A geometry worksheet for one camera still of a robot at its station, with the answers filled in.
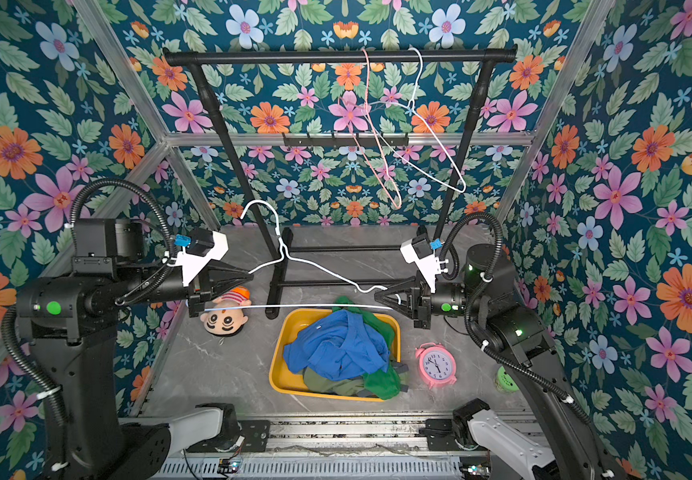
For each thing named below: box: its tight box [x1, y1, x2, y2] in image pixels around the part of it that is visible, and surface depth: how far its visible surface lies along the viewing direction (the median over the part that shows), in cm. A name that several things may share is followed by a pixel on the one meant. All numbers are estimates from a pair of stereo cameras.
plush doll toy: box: [200, 286, 252, 337], surface depth 88 cm
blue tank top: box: [284, 310, 390, 381], surface depth 78 cm
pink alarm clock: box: [415, 342, 457, 390], surface depth 84 cm
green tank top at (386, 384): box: [332, 296, 401, 400], surface depth 76 cm
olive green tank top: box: [303, 367, 369, 396], surface depth 78 cm
